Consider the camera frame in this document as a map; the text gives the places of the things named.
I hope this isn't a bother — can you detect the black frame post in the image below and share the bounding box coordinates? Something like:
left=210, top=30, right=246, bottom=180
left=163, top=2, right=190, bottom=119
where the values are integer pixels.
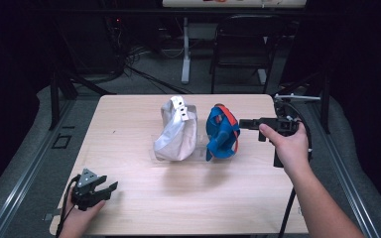
left=49, top=68, right=117, bottom=131
left=271, top=70, right=331, bottom=135

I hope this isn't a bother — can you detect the white floor cable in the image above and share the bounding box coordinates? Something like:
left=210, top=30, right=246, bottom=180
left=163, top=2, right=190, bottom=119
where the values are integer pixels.
left=161, top=48, right=186, bottom=60

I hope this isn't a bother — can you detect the person's left hand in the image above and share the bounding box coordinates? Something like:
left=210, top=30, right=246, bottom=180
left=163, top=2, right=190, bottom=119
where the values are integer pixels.
left=59, top=197, right=107, bottom=238

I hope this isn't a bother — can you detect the black tape square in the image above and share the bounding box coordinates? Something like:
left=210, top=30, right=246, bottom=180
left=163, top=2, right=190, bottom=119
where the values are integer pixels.
left=51, top=133, right=72, bottom=150

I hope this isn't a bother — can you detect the white cap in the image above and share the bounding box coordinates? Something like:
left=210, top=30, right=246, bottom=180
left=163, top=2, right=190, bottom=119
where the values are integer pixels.
left=153, top=95, right=198, bottom=163

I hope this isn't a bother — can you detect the blue and orange cap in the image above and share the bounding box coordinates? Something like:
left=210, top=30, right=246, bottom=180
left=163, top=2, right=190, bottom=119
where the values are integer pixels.
left=205, top=103, right=241, bottom=163

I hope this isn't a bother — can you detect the left hand-held gripper cable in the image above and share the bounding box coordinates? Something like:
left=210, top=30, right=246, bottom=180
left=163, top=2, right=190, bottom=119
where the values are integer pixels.
left=55, top=175, right=81, bottom=238

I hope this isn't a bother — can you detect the white desk leg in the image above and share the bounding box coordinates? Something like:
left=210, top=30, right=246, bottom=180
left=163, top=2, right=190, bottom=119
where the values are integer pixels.
left=181, top=16, right=191, bottom=85

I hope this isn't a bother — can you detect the black folding chair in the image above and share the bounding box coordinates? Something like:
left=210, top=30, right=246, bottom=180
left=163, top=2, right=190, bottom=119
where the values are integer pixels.
left=209, top=13, right=287, bottom=94

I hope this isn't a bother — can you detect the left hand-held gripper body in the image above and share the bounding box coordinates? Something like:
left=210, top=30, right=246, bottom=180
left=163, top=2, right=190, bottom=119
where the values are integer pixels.
left=70, top=168, right=108, bottom=211

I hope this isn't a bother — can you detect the person's right hand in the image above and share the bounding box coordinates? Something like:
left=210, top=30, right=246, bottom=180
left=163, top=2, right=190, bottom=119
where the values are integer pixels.
left=258, top=121, right=313, bottom=175

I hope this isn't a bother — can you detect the white desk foot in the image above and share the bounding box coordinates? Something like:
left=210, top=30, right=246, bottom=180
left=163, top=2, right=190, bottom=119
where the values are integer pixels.
left=257, top=67, right=268, bottom=85

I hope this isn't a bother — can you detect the dark equipment with red light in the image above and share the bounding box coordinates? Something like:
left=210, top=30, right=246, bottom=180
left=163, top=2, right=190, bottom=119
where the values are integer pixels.
left=103, top=14, right=128, bottom=75

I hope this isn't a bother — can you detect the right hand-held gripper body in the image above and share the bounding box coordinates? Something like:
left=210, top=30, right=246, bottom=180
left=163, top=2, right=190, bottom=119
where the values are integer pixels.
left=258, top=93, right=321, bottom=169

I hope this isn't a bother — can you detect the black floor cable bundle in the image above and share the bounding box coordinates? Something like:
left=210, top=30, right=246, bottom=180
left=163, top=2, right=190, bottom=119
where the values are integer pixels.
left=105, top=46, right=192, bottom=95

